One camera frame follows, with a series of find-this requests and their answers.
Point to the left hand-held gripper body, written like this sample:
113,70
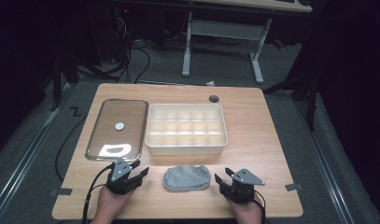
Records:
120,183

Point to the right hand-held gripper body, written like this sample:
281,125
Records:
240,188

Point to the grey sock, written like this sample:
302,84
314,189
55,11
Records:
187,178

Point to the person's right hand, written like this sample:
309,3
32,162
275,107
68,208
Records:
248,213

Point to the clear plastic box lid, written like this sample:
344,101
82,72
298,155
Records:
116,141

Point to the grey tape piece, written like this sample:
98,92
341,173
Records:
61,192
293,187

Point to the white divided storage box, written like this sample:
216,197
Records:
186,129

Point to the black table grommet hole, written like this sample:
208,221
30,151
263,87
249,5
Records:
213,99

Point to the white paper scrap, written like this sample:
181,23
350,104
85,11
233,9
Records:
210,83

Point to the white-framed desk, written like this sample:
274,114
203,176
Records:
223,29

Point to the aluminium floor rail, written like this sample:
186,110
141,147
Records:
326,161
25,161

